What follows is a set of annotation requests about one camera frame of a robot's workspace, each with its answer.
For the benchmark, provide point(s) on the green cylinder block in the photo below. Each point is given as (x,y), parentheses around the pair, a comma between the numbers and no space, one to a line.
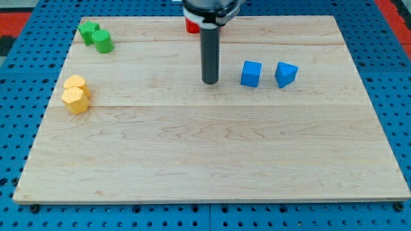
(102,41)

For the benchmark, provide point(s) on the wooden board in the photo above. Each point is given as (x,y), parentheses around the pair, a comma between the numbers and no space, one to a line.
(154,133)

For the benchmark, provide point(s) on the blue triangular block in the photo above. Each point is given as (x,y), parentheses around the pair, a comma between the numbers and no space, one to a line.
(285,74)

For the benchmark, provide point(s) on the green star block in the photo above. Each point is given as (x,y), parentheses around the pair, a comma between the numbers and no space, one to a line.
(86,30)

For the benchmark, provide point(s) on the red block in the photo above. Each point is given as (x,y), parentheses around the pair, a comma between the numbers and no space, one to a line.
(192,27)

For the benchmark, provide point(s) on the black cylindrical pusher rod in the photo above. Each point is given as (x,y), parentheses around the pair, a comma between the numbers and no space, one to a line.
(210,54)

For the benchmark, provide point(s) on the yellow hexagon block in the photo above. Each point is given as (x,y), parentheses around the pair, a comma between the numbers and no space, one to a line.
(75,100)

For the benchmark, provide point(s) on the yellow rounded block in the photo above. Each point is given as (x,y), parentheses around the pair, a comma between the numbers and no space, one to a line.
(77,81)

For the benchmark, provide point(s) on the blue cube block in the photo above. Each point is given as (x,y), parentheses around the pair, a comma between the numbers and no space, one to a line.
(250,74)

